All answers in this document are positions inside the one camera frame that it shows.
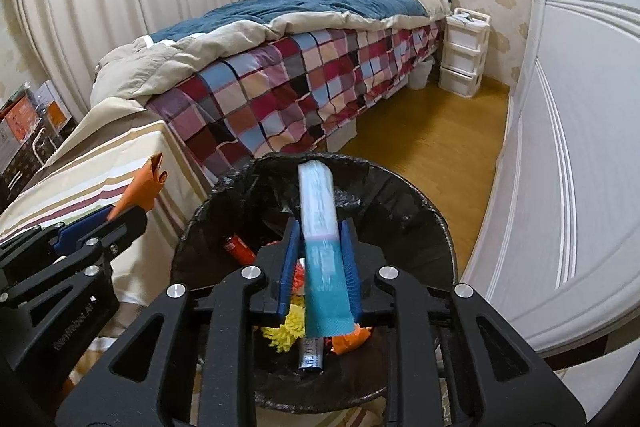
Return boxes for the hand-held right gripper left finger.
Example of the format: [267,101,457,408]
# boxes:
[55,217,301,427]

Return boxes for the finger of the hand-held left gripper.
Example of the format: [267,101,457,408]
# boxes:
[0,208,149,308]
[0,206,117,275]

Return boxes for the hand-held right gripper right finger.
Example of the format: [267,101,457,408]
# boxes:
[340,218,587,427]

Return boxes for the teal and white packet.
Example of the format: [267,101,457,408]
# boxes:
[297,162,353,338]

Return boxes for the orange plastic bag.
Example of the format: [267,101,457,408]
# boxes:
[107,153,168,220]

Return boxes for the red small bottle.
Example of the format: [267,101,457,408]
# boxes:
[222,233,257,267]

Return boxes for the yellow foam mesh net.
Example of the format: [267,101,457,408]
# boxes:
[259,294,307,354]

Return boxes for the bin with black bag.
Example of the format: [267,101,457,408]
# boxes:
[171,152,458,413]

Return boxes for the striped tablecloth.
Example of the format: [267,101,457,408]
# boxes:
[0,97,213,388]

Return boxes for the cardboard box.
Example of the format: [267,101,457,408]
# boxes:
[0,96,38,172]

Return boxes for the white and orange box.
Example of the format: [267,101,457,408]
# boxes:
[32,80,71,130]

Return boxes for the checkered bed sheet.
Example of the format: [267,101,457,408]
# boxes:
[145,19,446,185]

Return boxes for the white bucket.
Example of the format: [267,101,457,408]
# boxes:
[407,57,435,90]

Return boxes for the white plastic drawer unit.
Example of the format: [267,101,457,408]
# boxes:
[437,8,490,94]

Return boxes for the white door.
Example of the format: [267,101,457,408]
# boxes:
[457,0,640,358]

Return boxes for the bed with plaid sheet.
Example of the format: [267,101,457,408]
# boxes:
[90,0,451,108]

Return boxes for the white papers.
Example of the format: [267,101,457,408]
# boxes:
[452,8,488,25]

